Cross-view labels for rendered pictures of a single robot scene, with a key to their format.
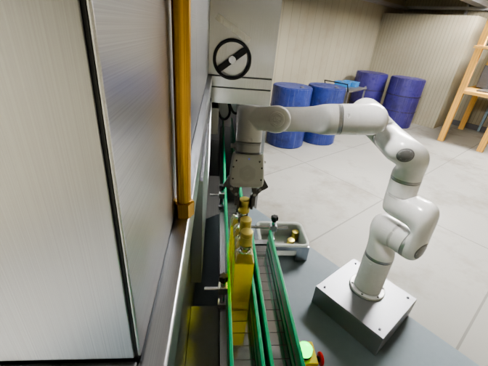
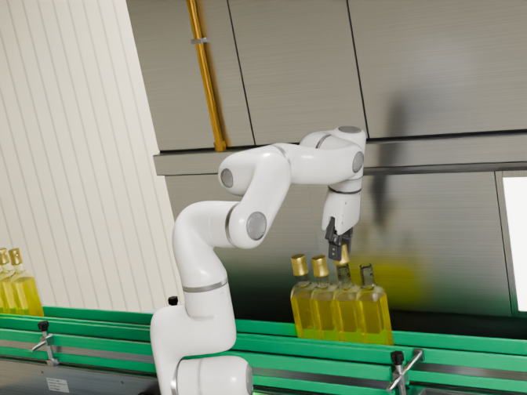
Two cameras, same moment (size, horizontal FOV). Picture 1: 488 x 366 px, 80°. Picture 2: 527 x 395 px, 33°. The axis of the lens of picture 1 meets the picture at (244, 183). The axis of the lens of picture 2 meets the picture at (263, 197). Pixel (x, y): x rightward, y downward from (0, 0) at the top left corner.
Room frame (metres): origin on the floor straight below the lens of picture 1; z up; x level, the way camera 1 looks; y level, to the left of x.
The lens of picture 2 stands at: (1.92, -1.55, 1.83)
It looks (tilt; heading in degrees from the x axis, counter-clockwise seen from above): 14 degrees down; 131
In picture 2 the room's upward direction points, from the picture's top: 11 degrees counter-clockwise
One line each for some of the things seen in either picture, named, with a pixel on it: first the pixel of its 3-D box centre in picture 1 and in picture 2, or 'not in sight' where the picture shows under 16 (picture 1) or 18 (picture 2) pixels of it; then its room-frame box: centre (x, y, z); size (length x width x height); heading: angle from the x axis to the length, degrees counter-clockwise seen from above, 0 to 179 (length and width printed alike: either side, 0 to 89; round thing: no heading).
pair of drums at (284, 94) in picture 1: (305, 114); not in sight; (4.85, -0.91, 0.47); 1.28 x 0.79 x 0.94; 131
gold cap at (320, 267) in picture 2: (245, 224); (320, 266); (0.70, -0.02, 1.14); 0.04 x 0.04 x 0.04
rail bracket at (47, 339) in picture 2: not in sight; (41, 347); (-0.10, -0.28, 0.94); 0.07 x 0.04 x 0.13; 97
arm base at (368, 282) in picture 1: (373, 270); not in sight; (0.81, -0.50, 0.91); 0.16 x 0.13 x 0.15; 142
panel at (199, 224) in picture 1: (204, 165); (496, 243); (1.06, 0.17, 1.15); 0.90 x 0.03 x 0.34; 7
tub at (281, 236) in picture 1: (280, 240); not in sight; (1.07, -0.19, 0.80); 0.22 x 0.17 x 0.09; 97
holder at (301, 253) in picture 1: (274, 241); not in sight; (1.07, -0.17, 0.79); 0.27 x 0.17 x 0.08; 97
